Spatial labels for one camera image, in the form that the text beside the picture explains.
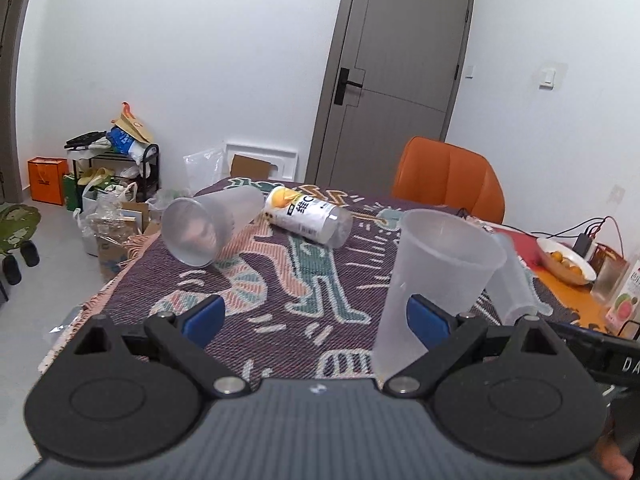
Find clear bottle with orange label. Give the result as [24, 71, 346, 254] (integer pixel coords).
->
[263, 186, 354, 250]

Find black slippers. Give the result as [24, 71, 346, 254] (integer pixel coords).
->
[0, 240, 41, 287]

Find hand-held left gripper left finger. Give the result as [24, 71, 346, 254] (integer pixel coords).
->
[70, 294, 251, 399]

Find white plastic bag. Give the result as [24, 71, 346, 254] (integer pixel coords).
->
[80, 182, 139, 222]

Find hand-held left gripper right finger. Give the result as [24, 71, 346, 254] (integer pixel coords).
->
[384, 294, 569, 397]

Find white bowl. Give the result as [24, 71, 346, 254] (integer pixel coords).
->
[536, 236, 598, 286]

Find cardboard box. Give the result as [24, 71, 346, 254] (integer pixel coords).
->
[96, 202, 151, 282]

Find flat cardboard piece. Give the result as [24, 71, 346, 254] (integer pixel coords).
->
[229, 154, 274, 179]

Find red cable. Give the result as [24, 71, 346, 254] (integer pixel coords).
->
[589, 215, 624, 252]

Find orange shopping bag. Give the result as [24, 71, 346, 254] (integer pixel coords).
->
[27, 157, 69, 206]

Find green camouflage cushion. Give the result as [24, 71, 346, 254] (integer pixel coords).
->
[0, 203, 42, 257]

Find black cable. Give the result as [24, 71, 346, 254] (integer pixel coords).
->
[529, 218, 607, 239]

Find grey door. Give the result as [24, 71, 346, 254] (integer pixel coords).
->
[306, 0, 476, 187]

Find tan paper bag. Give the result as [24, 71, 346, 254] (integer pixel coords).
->
[111, 102, 156, 145]

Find tall frosted plastic cup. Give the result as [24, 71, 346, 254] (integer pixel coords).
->
[374, 209, 509, 379]

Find black door handle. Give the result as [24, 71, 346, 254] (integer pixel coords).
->
[334, 67, 365, 107]

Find slim frosted plastic cup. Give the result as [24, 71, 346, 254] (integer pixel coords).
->
[482, 232, 544, 325]

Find blue and white bag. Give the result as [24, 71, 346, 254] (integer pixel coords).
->
[106, 127, 146, 157]

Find printed woven blanket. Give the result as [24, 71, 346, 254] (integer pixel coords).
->
[37, 176, 583, 386]

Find white foam board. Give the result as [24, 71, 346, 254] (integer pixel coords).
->
[223, 142, 300, 181]

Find white light switch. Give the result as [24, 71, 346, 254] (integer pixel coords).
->
[540, 63, 570, 90]

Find clear plastic bag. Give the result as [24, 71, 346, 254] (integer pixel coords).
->
[182, 148, 226, 196]

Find green paper bag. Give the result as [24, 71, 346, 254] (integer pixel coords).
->
[62, 172, 84, 211]

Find black shelf rack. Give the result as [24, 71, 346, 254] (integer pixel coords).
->
[67, 143, 161, 204]

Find grey door frame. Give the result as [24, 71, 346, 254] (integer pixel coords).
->
[0, 0, 41, 202]

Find orange chair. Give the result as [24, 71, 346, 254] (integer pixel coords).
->
[391, 136, 506, 225]

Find person's right hand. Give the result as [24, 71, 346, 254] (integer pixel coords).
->
[592, 427, 637, 480]

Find pink drink carton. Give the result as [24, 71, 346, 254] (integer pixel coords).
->
[604, 254, 640, 335]

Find clear glass jar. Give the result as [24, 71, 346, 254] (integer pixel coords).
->
[590, 243, 629, 307]

